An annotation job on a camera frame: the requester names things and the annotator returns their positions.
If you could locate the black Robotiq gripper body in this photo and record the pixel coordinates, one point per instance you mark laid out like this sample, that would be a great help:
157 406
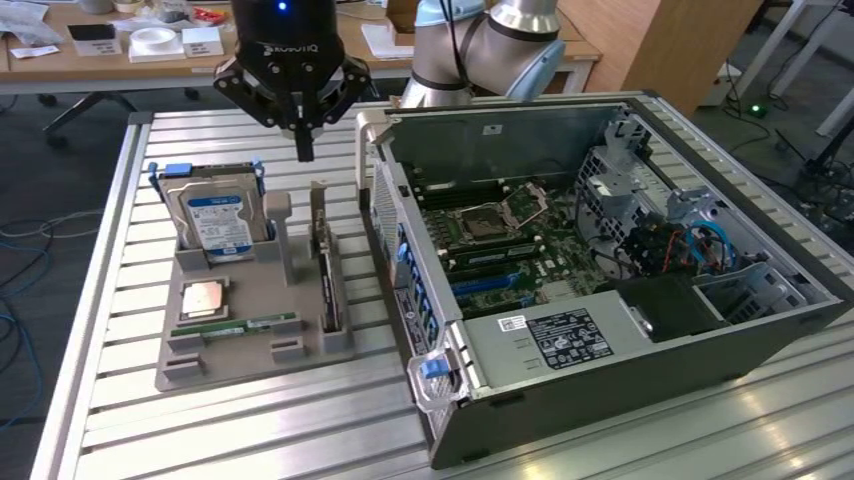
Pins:
287 30

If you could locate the graphics card with metal bracket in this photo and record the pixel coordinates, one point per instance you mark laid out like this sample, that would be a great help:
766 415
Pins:
328 280

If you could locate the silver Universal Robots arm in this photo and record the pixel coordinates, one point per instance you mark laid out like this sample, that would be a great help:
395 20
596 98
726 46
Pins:
440 65

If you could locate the red small parts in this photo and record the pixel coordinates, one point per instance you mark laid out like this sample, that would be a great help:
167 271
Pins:
208 16

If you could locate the plain white box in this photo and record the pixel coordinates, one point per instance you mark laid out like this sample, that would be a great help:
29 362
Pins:
201 42

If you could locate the stack of white papers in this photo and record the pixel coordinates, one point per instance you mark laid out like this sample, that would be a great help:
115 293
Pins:
389 47

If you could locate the brown cardboard box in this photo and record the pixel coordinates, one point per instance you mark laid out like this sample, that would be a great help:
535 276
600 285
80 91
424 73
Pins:
400 15

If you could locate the white boxes on desk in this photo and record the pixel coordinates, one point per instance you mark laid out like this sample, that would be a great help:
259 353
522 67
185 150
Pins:
156 42

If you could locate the hard disk with blue rails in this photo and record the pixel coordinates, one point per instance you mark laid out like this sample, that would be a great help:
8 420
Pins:
216 220

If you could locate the beige tape roll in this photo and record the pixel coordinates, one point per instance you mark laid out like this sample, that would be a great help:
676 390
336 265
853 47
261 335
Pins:
125 5

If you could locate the black office chair base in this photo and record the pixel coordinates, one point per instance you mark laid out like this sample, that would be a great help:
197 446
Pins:
87 105

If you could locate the wooden desk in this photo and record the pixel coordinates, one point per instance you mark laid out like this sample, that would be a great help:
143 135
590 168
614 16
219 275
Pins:
80 67

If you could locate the white box with black top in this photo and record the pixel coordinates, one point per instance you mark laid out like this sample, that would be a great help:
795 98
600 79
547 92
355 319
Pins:
95 40

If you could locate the grey cup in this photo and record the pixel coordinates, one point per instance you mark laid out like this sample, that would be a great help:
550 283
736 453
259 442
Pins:
96 6

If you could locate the CPU socket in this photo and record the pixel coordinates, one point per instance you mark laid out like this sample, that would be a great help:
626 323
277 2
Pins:
482 222

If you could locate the metal socket cover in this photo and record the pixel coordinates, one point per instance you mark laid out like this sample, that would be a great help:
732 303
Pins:
528 200

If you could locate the grey parts rack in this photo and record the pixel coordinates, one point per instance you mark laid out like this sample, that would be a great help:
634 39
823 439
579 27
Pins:
267 280

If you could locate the white card with red print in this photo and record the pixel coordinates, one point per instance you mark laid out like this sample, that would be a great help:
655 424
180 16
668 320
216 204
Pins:
33 51

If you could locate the clear plastic bag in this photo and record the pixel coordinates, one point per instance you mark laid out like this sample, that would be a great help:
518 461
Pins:
27 25

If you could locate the CPU with copper-toned lid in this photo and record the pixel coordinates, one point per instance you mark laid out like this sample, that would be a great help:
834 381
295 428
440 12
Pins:
203 298

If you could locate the green RAM stick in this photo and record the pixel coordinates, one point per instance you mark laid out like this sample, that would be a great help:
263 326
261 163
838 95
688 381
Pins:
233 326

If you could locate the metal disk bay cage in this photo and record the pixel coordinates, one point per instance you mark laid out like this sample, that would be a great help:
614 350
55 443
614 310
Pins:
614 190

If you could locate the grey power supply with label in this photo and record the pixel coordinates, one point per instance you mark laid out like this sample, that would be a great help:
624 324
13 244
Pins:
507 350

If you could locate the white electrical box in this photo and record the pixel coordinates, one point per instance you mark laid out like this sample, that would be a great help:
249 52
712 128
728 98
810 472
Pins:
730 90

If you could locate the black adapter with green light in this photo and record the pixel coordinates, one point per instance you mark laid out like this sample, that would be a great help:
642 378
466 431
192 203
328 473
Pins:
756 109

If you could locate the black air shroud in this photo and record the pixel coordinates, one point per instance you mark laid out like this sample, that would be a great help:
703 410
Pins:
667 305

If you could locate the open grey PC case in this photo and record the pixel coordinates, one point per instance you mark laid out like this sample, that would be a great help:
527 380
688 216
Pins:
600 400

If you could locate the small metal disk bay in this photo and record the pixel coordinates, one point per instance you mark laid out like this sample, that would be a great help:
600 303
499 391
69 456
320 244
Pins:
754 280

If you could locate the white desk frame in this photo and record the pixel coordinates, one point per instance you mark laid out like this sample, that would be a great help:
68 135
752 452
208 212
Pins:
834 117

